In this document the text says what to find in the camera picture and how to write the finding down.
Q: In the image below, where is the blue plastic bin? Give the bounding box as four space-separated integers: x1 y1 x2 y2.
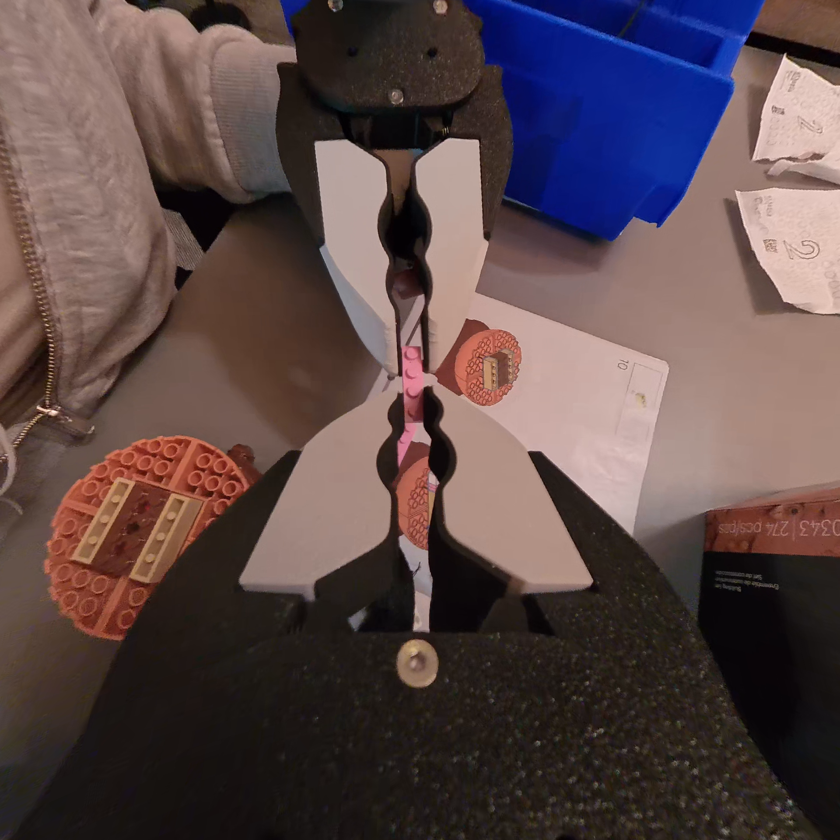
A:
280 0 736 242

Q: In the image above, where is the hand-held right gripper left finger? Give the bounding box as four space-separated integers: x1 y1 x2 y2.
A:
239 390 403 599

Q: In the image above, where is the pink brick plate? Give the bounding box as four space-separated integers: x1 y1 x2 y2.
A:
397 344 430 463

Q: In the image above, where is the dark building set box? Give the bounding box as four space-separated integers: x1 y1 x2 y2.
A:
699 483 840 830

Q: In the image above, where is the open building instruction booklet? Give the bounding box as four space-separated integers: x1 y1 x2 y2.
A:
378 292 670 532

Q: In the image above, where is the tan brick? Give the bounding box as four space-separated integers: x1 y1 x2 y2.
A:
71 478 141 568
128 495 206 582

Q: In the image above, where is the grey desk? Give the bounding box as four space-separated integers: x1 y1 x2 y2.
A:
0 40 840 840

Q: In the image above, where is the person's left forearm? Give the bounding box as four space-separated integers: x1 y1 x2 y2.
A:
125 0 298 204

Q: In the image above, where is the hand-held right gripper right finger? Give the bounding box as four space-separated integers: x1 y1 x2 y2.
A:
431 388 592 599

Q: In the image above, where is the round orange lego pot build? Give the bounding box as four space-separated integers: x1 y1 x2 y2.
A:
44 436 258 641

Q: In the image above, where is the white paper bag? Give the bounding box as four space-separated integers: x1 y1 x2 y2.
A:
735 188 840 316
752 53 840 185

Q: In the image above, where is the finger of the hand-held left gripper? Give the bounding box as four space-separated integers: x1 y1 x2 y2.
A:
413 136 497 395
315 138 403 370

